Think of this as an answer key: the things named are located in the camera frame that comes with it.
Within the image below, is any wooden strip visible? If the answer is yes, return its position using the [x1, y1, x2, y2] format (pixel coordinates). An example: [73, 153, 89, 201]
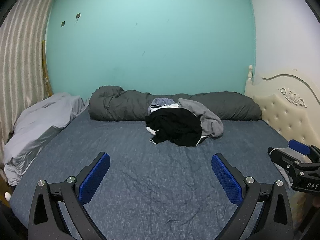
[42, 39, 53, 97]

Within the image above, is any folded grey garment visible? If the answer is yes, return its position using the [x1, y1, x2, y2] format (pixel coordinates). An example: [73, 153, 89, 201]
[272, 149, 304, 189]

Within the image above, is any white garment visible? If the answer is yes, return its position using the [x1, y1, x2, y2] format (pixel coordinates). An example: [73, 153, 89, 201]
[148, 97, 179, 114]

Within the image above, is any striped curtain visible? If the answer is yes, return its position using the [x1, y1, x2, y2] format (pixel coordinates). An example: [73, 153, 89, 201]
[0, 0, 60, 153]

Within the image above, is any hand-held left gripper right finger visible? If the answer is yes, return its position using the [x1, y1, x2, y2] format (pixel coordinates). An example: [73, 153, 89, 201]
[211, 154, 294, 240]

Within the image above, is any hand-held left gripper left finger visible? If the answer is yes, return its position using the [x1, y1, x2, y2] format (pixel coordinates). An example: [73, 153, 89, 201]
[28, 151, 111, 240]

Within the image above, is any cream tufted headboard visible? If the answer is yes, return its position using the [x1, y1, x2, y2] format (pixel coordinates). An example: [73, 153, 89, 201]
[244, 64, 320, 153]

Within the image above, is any black sweater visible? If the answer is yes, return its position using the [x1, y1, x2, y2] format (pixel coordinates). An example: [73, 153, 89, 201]
[145, 107, 208, 147]

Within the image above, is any light grey quilt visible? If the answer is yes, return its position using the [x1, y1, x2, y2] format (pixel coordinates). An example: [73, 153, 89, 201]
[3, 92, 87, 187]

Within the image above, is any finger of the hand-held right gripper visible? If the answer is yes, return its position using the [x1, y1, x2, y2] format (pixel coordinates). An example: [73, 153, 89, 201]
[288, 139, 320, 165]
[267, 147, 305, 175]

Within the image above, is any dark grey duvet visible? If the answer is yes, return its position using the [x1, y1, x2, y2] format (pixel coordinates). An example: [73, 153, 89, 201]
[89, 85, 263, 122]

